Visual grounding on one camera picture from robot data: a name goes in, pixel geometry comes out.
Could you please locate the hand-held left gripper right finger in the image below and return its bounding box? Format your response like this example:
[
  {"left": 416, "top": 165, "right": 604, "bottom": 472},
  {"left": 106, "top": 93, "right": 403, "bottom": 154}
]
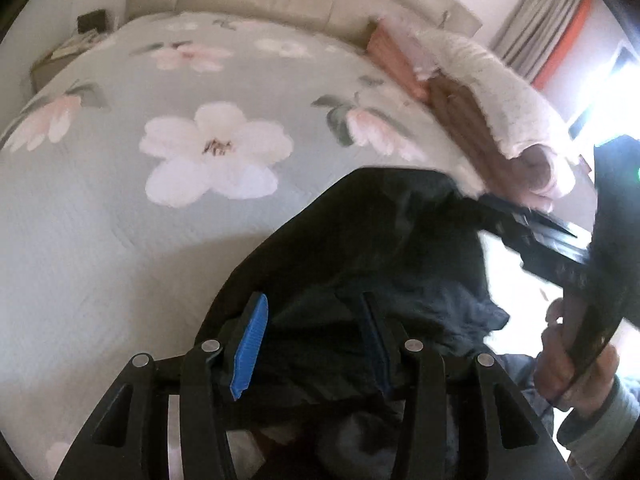
[{"left": 360, "top": 292, "right": 577, "bottom": 480}]

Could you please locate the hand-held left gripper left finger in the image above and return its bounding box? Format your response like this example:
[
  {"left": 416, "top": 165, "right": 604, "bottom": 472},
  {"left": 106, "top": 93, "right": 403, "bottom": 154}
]
[{"left": 54, "top": 292, "right": 270, "bottom": 480}]

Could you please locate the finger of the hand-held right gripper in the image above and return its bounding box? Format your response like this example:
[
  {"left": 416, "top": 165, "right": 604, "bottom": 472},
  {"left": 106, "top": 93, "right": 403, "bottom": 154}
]
[{"left": 475, "top": 194, "right": 593, "bottom": 263}]

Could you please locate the black garment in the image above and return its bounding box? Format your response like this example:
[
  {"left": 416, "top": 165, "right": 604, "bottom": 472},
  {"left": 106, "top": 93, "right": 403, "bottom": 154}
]
[{"left": 192, "top": 167, "right": 511, "bottom": 480}]

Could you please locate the person's right forearm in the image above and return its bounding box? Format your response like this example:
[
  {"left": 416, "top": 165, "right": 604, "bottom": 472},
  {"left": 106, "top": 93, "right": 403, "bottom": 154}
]
[{"left": 556, "top": 374, "right": 640, "bottom": 480}]

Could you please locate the person's right hand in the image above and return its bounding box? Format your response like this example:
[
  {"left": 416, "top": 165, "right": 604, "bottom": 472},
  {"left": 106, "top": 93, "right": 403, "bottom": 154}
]
[{"left": 533, "top": 298, "right": 622, "bottom": 418}]

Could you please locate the pink folded cloth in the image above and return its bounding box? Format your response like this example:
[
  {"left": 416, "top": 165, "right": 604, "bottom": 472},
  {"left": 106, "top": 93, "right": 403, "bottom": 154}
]
[{"left": 509, "top": 142, "right": 577, "bottom": 212}]

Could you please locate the bright window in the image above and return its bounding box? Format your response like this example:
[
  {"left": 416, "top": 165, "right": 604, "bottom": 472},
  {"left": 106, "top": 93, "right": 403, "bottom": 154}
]
[{"left": 569, "top": 40, "right": 640, "bottom": 142}]

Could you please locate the brown folded cloth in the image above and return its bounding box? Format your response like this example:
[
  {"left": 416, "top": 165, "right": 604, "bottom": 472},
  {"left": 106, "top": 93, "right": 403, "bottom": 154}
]
[{"left": 427, "top": 77, "right": 507, "bottom": 197}]

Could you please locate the white fluffy blanket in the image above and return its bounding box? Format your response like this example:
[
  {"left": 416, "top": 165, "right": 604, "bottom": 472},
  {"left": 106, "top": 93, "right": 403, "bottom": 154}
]
[{"left": 416, "top": 27, "right": 577, "bottom": 162}]

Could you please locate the floral bedspread bed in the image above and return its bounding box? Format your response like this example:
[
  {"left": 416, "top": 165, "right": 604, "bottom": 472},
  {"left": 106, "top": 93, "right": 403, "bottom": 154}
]
[{"left": 0, "top": 12, "right": 501, "bottom": 480}]

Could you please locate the grey and orange curtain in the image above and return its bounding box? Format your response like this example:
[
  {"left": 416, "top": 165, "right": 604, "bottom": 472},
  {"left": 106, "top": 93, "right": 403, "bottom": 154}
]
[{"left": 492, "top": 0, "right": 597, "bottom": 92}]

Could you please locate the pink-brown folded cloth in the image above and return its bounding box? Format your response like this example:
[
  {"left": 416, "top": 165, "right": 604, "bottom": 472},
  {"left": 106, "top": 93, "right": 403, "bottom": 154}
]
[{"left": 367, "top": 17, "right": 437, "bottom": 104}]

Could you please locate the bedside table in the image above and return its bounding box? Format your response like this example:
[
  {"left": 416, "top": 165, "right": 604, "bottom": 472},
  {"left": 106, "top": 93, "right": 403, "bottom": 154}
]
[{"left": 29, "top": 30, "right": 121, "bottom": 97}]

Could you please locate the dark box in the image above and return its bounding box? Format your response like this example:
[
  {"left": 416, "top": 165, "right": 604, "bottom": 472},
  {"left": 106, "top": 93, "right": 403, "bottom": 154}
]
[{"left": 77, "top": 9, "right": 109, "bottom": 35}]

